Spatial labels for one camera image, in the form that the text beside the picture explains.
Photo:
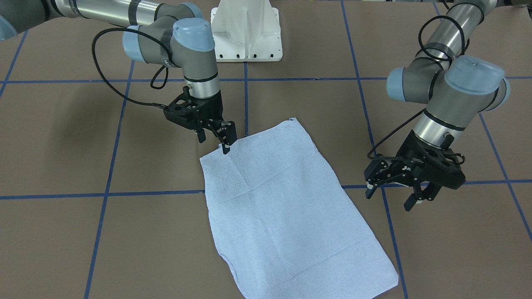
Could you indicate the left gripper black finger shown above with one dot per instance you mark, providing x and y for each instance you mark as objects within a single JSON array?
[{"x": 429, "y": 194}]

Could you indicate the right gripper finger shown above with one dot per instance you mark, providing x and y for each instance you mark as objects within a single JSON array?
[{"x": 201, "y": 135}]

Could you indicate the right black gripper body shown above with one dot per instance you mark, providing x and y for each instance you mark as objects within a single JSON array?
[{"x": 211, "y": 110}]

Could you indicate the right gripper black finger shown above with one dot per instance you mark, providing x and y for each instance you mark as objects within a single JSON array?
[{"x": 227, "y": 134}]

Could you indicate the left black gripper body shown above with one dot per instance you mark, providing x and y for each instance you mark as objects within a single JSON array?
[{"x": 405, "y": 165}]

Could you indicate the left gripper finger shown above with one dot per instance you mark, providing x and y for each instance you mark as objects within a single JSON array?
[{"x": 372, "y": 183}]

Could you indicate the light blue striped shirt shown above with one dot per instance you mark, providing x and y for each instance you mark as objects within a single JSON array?
[{"x": 285, "y": 226}]

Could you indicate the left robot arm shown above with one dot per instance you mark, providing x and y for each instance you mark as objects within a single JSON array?
[{"x": 454, "y": 88}]

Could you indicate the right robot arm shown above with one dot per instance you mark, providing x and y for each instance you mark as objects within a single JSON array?
[{"x": 172, "y": 36}]

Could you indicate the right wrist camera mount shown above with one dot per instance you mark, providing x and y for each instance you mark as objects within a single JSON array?
[{"x": 181, "y": 111}]

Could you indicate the white camera pole base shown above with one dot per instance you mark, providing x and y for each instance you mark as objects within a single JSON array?
[{"x": 246, "y": 31}]

